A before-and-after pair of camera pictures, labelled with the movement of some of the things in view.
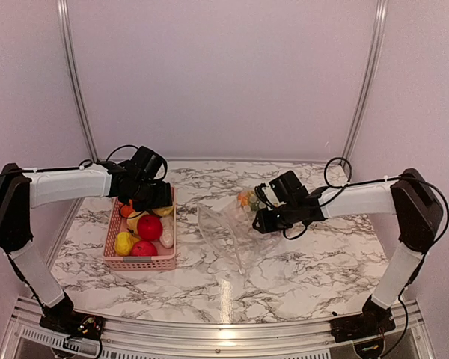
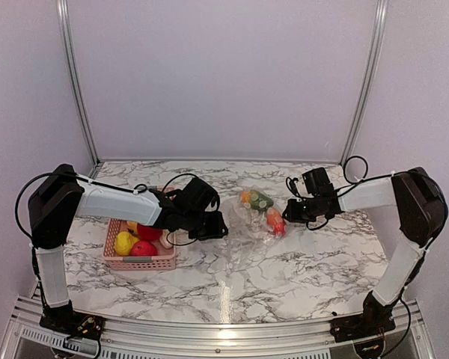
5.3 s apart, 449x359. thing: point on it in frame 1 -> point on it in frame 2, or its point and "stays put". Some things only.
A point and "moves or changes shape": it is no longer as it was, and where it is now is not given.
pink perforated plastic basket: [165, 259] stays put
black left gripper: [164, 198] -> [216, 231]
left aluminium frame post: [64, 20] stays put
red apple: [144, 248] stays put
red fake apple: [150, 227] stays put
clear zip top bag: [231, 224] moves or changes shape
